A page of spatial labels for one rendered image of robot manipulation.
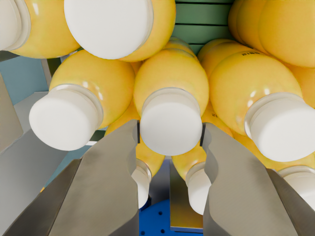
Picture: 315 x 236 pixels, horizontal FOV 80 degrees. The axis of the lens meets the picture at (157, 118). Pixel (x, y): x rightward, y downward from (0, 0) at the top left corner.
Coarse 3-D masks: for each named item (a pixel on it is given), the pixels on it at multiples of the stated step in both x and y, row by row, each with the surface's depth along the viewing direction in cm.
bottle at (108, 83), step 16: (64, 64) 14; (80, 64) 14; (96, 64) 14; (112, 64) 15; (128, 64) 18; (64, 80) 13; (80, 80) 13; (96, 80) 14; (112, 80) 15; (128, 80) 17; (96, 96) 13; (112, 96) 14; (128, 96) 17; (112, 112) 15; (96, 128) 14
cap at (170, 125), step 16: (160, 96) 12; (176, 96) 11; (144, 112) 11; (160, 112) 11; (176, 112) 11; (192, 112) 11; (144, 128) 12; (160, 128) 12; (176, 128) 11; (192, 128) 11; (160, 144) 12; (176, 144) 12; (192, 144) 12
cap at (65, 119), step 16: (48, 96) 11; (64, 96) 11; (80, 96) 12; (32, 112) 11; (48, 112) 11; (64, 112) 11; (80, 112) 11; (96, 112) 13; (32, 128) 12; (48, 128) 12; (64, 128) 12; (80, 128) 12; (48, 144) 12; (64, 144) 12; (80, 144) 12
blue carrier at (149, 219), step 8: (168, 200) 34; (152, 208) 33; (160, 208) 33; (168, 208) 33; (144, 216) 32; (152, 216) 32; (160, 216) 32; (168, 216) 32; (144, 224) 30; (152, 224) 30; (160, 224) 30; (168, 224) 30; (144, 232) 30; (152, 232) 29; (160, 232) 29; (168, 232) 29; (176, 232) 29
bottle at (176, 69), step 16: (176, 48) 18; (144, 64) 16; (160, 64) 14; (176, 64) 14; (192, 64) 15; (144, 80) 14; (160, 80) 13; (176, 80) 13; (192, 80) 14; (208, 80) 16; (144, 96) 14; (192, 96) 13; (208, 96) 15
